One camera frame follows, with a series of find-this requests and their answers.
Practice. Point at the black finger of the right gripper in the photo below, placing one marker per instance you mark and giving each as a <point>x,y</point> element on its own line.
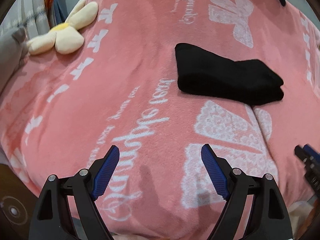
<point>302,153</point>

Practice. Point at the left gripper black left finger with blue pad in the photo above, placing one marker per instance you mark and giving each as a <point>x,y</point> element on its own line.
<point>52,217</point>

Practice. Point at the black pants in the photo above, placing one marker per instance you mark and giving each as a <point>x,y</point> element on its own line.
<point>201,72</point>

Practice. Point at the dark round floor device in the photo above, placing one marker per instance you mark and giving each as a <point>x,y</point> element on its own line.
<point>14,210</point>

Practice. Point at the cream flower plush pillow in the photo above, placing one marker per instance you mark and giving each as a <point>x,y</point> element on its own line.
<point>65,37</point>

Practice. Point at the grey pillow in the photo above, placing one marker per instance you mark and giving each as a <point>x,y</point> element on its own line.
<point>12,54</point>

